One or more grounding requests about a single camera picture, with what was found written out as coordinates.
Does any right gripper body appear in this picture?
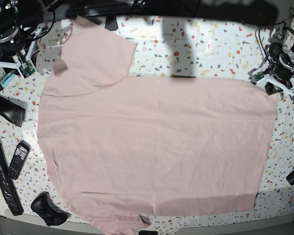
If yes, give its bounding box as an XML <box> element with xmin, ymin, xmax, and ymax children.
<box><xmin>0</xmin><ymin>42</ymin><xmax>39</xmax><ymax>78</ymax></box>

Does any black box bottom edge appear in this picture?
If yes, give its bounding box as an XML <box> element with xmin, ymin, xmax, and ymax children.
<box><xmin>138</xmin><ymin>230</ymin><xmax>158</xmax><ymax>235</ymax></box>

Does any turquoise highlighter marker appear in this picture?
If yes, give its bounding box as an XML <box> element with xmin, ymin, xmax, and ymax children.
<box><xmin>0</xmin><ymin>73</ymin><xmax>15</xmax><ymax>92</ymax></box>

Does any long black wrapped bar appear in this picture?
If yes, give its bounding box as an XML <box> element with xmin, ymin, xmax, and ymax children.
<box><xmin>0</xmin><ymin>141</ymin><xmax>24</xmax><ymax>216</ymax></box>

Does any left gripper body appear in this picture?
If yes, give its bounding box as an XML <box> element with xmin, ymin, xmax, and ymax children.
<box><xmin>248</xmin><ymin>58</ymin><xmax>294</xmax><ymax>104</ymax></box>

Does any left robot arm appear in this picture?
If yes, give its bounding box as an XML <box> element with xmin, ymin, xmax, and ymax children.
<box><xmin>248</xmin><ymin>8</ymin><xmax>294</xmax><ymax>104</ymax></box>

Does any black game controller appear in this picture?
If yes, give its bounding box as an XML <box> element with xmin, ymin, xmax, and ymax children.
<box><xmin>30</xmin><ymin>191</ymin><xmax>70</xmax><ymax>227</ymax></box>

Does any black remote control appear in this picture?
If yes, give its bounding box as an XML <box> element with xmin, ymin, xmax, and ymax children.
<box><xmin>8</xmin><ymin>141</ymin><xmax>30</xmax><ymax>180</ymax></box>

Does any black handheld device left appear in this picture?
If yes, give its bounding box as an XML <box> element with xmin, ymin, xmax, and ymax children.
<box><xmin>0</xmin><ymin>95</ymin><xmax>25</xmax><ymax>127</ymax></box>

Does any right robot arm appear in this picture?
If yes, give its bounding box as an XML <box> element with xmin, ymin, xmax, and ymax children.
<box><xmin>0</xmin><ymin>0</ymin><xmax>43</xmax><ymax>78</ymax></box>

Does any pink T-shirt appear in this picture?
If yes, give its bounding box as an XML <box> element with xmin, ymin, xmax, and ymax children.
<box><xmin>37</xmin><ymin>17</ymin><xmax>277</xmax><ymax>235</ymax></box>

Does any grey stand foot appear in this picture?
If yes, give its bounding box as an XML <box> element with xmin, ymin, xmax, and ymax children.
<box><xmin>105</xmin><ymin>16</ymin><xmax>118</xmax><ymax>31</ymax></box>

